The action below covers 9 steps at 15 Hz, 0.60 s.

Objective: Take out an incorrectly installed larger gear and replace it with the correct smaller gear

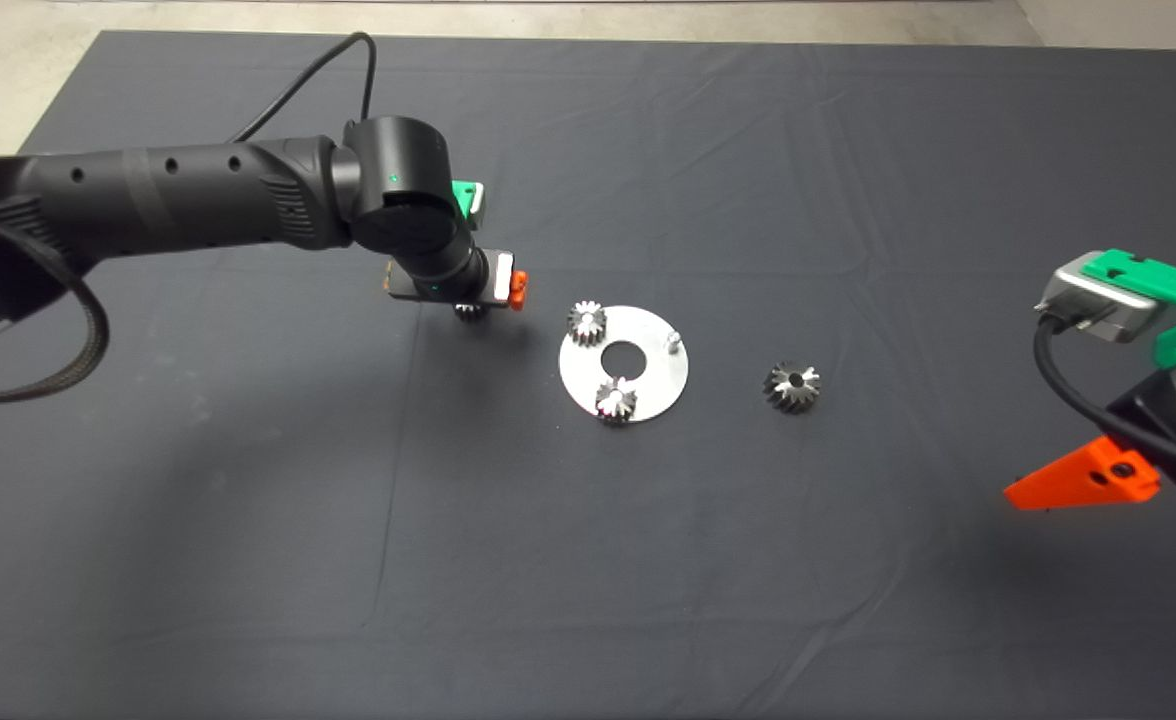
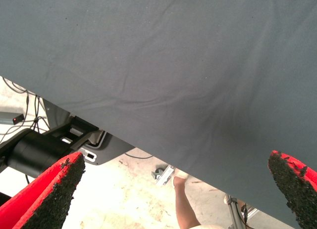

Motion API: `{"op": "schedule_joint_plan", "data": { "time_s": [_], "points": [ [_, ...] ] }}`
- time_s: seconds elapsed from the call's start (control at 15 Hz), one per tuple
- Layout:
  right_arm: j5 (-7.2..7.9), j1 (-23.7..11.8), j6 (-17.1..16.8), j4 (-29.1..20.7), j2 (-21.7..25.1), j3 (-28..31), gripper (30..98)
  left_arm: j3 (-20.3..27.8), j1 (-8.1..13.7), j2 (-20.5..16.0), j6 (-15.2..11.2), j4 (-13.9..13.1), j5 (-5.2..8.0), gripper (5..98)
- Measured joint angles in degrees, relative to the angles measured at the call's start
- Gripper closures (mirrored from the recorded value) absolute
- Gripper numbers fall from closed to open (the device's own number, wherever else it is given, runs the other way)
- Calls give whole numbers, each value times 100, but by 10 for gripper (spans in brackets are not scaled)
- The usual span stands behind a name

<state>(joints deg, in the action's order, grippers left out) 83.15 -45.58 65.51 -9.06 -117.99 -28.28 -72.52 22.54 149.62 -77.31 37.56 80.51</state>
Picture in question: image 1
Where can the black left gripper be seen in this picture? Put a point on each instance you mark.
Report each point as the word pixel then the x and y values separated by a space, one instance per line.
pixel 448 282

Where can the small steel gear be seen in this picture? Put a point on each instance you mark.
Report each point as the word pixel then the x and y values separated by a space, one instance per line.
pixel 588 329
pixel 620 409
pixel 468 313

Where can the large steel gear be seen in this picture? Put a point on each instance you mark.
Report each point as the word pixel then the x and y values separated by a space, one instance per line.
pixel 804 401

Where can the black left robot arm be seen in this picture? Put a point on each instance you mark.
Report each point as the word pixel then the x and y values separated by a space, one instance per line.
pixel 198 200

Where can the round metal plate with pins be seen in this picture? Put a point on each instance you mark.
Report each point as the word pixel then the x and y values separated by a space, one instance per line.
pixel 653 386

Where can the dark grey table cloth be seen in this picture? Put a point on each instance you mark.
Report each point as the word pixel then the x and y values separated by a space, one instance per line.
pixel 588 560

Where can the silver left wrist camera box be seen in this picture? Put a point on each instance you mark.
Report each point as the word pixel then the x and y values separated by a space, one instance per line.
pixel 481 206

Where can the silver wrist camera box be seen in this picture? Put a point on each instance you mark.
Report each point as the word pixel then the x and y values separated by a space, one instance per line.
pixel 1098 300
pixel 481 206

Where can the green left camera mount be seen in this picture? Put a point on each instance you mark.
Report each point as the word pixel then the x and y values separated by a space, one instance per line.
pixel 462 195

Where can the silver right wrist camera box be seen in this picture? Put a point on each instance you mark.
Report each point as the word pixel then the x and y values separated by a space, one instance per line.
pixel 1098 300

